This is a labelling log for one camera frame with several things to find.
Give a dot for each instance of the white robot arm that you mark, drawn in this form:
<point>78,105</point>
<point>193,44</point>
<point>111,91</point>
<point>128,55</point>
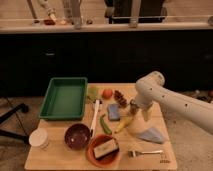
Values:
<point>150,88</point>

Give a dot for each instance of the orange bowl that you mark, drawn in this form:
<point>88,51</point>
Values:
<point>107,160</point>

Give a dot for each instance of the purple bowl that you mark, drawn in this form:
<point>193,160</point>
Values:
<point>77,136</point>

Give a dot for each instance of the green plastic tray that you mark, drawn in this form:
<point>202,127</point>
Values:
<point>64,99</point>

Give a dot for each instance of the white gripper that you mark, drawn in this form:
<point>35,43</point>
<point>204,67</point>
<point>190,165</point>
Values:
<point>146,113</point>

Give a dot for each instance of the blue cloth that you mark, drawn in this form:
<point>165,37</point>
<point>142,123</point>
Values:
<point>151,134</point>

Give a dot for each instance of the green pea pod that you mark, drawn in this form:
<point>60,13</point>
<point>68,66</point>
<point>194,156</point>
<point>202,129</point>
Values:
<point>104,126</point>

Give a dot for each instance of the brown pine cone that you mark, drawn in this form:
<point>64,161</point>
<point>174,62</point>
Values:
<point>120,99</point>

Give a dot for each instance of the orange fruit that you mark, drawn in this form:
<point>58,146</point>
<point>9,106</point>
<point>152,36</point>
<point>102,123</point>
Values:
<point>107,93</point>

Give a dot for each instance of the blue sponge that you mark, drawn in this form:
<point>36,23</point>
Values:
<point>113,112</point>

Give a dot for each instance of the silver fork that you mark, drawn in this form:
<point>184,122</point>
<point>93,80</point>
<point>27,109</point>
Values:
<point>138,153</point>

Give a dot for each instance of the black chair base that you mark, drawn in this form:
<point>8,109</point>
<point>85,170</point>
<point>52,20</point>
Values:
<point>9,122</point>

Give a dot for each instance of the green leafy vegetable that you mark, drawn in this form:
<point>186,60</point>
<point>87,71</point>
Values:
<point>93,93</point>

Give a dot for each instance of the dark metal cup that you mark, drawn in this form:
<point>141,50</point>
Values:
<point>133,107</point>

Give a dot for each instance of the white paper cup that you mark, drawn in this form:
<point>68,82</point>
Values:
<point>39,138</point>

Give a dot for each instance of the white sponge block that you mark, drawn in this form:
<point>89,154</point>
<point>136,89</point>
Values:
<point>105,148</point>

